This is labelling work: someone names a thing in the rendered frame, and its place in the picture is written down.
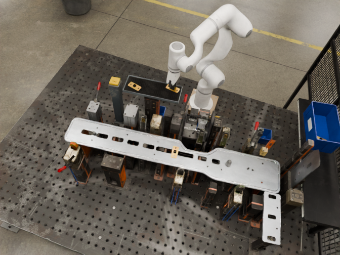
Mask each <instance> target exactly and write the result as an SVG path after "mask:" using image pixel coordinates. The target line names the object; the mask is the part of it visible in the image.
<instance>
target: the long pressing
mask: <svg viewBox="0 0 340 255"><path fill-rule="evenodd" d="M82 130H87V131H91V132H93V131H95V132H96V133H97V134H98V133H100V134H105V135H108V138H107V139H104V138H99V137H97V134H96V135H95V136H94V135H86V134H82V133H81V132H82ZM113 137H118V138H122V139H123V142H117V141H113V140H112V138H113ZM64 140H65V141H66V142H68V143H70V142H72V141H73V142H76V143H77V144H78V145H82V146H86V147H90V148H95V149H99V150H103V151H108V152H112V153H116V154H121V155H125V156H129V157H134V158H138V159H142V160H147V161H151V162H156V163H160V164H164V165H169V166H173V167H177V168H178V167H179V166H181V167H184V168H185V169H186V170H189V171H194V172H198V173H202V174H205V175H206V176H208V177H209V178H211V179H212V180H215V181H220V182H224V183H228V184H233V185H238V184H243V185H245V187H246V188H250V189H255V190H259V191H263V192H265V191H267V192H271V193H276V194H277V193H279V191H280V163H279V162H278V161H276V160H273V159H268V158H264V157H259V156H255V155H250V154H246V153H241V152H237V151H232V150H228V149H223V148H215V149H214V150H212V151H210V152H208V153H204V152H199V151H195V150H190V149H187V148H186V147H185V146H184V145H183V144H182V142H181V141H179V140H176V139H172V138H167V137H163V136H158V135H154V134H150V133H145V132H141V131H136V130H131V129H127V128H124V127H119V126H115V125H110V124H106V123H101V122H97V121H92V120H88V119H83V118H79V117H77V118H74V119H73V120H72V122H71V124H70V126H69V128H68V130H67V132H66V134H65V136H64ZM128 140H131V141H135V142H139V144H138V146H135V145H131V144H128ZM143 144H149V145H153V146H154V149H148V148H144V147H143ZM173 146H177V147H179V150H178V151H180V152H184V153H189V154H193V158H188V157H183V156H179V155H177V158H171V154H170V153H166V152H161V151H157V150H156V147H162V148H166V149H171V150H173ZM154 154H155V155H154ZM198 156H202V157H206V161H201V160H198ZM212 159H215V160H219V161H220V164H214V163H212ZM227 160H231V161H232V163H231V165H230V166H229V167H228V166H226V162H227ZM262 163H263V164H262ZM207 166H208V167H207ZM248 167H249V170H248V169H247V168H248ZM221 169H222V170H221ZM252 169H253V171H252ZM261 182H263V183H261Z"/></svg>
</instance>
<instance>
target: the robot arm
mask: <svg viewBox="0 0 340 255"><path fill-rule="evenodd" d="M252 30H253V27H252V24H251V22H250V21H249V20H248V19H247V18H246V17H245V16H244V15H243V14H242V13H241V12H240V11H239V10H238V9H237V8H236V7H235V6H234V5H231V4H226V5H223V6H221V7H220V8H218V9H217V10H216V11H215V12H214V13H213V14H211V15H210V16H209V17H208V18H207V19H206V20H205V21H204V22H202V23H201V24H200V25H199V26H198V27H197V28H196V29H195V30H193V31H192V33H191V34H190V39H191V41H192V43H193V44H194V46H195V50H194V53H193V54H192V55H191V56H190V57H189V58H188V57H187V56H186V55H185V46H184V44H183V43H181V42H178V41H176V42H173V43H171V44H170V46H169V56H168V69H169V71H168V74H167V79H166V83H168V82H169V85H168V87H169V88H170V89H171V90H174V89H175V88H176V85H177V83H176V82H177V80H178V78H179V77H180V74H181V71H182V72H184V73H186V72H188V71H190V70H191V69H192V68H193V67H195V66H196V71H197V73H198V74H199V75H200V76H201V77H202V79H201V80H200V81H199V83H198V86H197V90H196V93H195V94H194V95H192V96H191V98H190V102H189V103H190V106H191V107H192V108H196V109H199V111H200V108H202V109H207V110H210V109H211V108H212V106H213V101H212V99H211V95H212V92H213V89H215V88H218V87H220V86H221V85H222V84H223V83H224V82H225V76H224V74H223V73H222V72H221V71H220V70H219V69H218V67H216V66H215V65H214V64H213V61H220V60H223V59H224V58H225V57H226V56H227V54H228V53H229V51H230V49H231V47H232V44H233V41H232V36H231V31H232V32H234V33H235V34H236V35H237V36H239V37H241V38H246V37H248V36H250V34H251V33H252ZM217 31H219V38H218V40H217V42H216V44H215V46H214V48H213V50H212V51H211V52H210V53H209V54H208V55H207V56H206V57H204V58H203V59H201V57H202V53H203V44H204V43H205V42H206V41H207V40H208V39H209V38H210V37H212V36H213V35H214V34H215V33H216V32H217ZM199 111H198V112H199Z"/></svg>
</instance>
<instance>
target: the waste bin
mask: <svg viewBox="0 0 340 255"><path fill-rule="evenodd" d="M61 1H62V4H63V7H64V10H65V11H66V12H67V13H68V14H71V15H82V14H85V13H87V12H88V11H89V10H90V9H91V0H61Z"/></svg>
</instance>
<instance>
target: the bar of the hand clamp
mask: <svg viewBox="0 0 340 255"><path fill-rule="evenodd" d="M263 132H264V129H263V128H261V127H258V128H257V130H256V132H255V134H254V136H253V138H252V140H251V142H250V146H249V147H251V145H252V143H254V146H253V148H255V146H256V144H257V143H258V141H259V139H260V137H261V136H262V135H263Z"/></svg>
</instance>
